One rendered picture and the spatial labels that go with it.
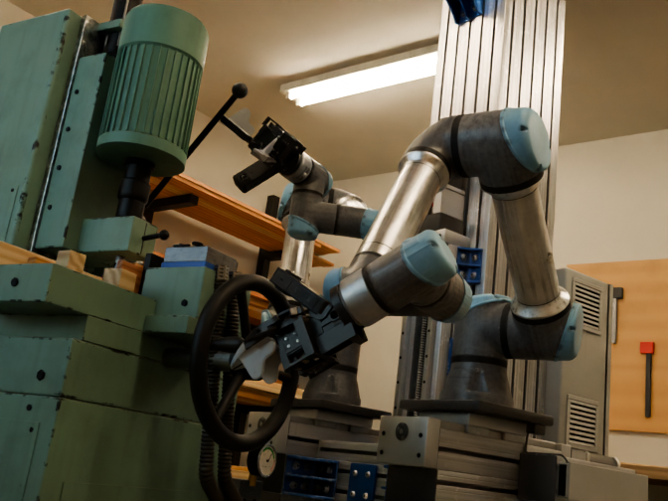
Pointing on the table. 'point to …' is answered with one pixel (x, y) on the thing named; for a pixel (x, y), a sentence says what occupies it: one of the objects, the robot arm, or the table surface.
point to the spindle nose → (134, 187)
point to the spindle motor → (154, 88)
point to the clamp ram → (150, 266)
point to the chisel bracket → (115, 239)
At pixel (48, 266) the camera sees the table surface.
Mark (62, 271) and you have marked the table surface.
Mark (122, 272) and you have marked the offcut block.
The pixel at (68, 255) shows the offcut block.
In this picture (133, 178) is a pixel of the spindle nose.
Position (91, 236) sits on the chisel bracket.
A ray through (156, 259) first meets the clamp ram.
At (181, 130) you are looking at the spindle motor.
